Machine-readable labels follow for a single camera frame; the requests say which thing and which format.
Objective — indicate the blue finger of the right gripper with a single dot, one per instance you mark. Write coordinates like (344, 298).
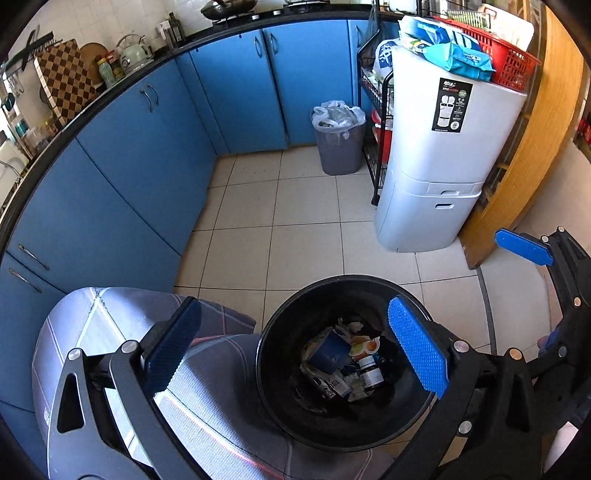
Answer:
(524, 246)

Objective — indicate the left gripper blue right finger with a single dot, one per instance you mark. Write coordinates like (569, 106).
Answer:
(483, 424)

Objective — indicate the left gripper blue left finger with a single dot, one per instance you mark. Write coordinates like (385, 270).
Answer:
(84, 441)

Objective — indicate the brown medicine bottle white cap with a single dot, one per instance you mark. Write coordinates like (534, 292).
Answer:
(370, 373)

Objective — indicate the small white medicine box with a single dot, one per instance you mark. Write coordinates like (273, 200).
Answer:
(337, 385)

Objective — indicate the blue plastic cup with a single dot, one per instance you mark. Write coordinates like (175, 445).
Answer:
(328, 353)

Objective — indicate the orange yellow snack wrapper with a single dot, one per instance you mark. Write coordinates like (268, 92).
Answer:
(365, 349)

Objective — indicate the black trash bin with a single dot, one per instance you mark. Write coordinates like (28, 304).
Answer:
(296, 397)

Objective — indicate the grey trash bin with bag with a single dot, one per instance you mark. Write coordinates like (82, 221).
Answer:
(339, 130)

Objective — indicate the person's right hand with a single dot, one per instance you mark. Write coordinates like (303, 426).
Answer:
(546, 341)

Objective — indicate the blue checked tablecloth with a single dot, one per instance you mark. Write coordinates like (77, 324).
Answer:
(211, 402)

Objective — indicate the white cylindrical appliance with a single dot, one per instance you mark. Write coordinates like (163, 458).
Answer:
(448, 131)

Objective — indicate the red plastic basket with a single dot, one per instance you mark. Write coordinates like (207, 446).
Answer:
(513, 67)

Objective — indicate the blue wet wipes pack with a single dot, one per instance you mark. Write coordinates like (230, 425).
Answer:
(446, 47)

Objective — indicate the black metal shelf rack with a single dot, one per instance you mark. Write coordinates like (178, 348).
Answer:
(379, 93)

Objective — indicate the checkered cutting board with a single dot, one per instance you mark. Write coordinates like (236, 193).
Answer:
(64, 80)

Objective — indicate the green kettle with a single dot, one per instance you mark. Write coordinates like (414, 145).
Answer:
(133, 53)

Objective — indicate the black wok with lid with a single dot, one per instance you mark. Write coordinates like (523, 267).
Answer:
(217, 10)

